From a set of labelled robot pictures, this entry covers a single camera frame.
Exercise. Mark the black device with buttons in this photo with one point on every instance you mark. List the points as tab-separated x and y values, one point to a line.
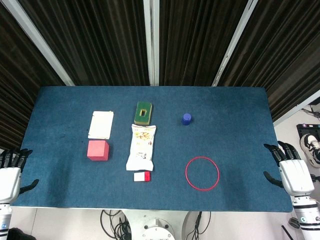
308	128

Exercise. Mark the white red small box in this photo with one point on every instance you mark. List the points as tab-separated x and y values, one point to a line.
142	176

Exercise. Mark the blue table mat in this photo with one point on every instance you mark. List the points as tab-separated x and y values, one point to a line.
75	187

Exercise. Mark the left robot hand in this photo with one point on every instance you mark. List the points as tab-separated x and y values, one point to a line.
8	178

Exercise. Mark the white paper box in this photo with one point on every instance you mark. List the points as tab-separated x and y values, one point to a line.
100	125

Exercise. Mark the blue bottle cap stack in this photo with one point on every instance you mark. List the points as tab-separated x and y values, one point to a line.
186	119

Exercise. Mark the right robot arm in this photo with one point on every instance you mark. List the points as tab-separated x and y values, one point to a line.
307	215

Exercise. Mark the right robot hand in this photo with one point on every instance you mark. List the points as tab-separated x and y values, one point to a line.
295	177

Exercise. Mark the green sponge block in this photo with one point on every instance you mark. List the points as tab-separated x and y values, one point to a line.
139	115

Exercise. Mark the white black sneaker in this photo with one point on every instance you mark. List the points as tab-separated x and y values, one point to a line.
310	148

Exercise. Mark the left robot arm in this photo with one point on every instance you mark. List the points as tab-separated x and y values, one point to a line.
4	220

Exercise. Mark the white snack bag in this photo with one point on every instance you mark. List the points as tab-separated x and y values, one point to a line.
141	147

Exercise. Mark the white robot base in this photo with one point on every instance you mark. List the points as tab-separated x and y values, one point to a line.
156	226

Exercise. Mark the red cube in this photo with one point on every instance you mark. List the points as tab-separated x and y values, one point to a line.
98	149

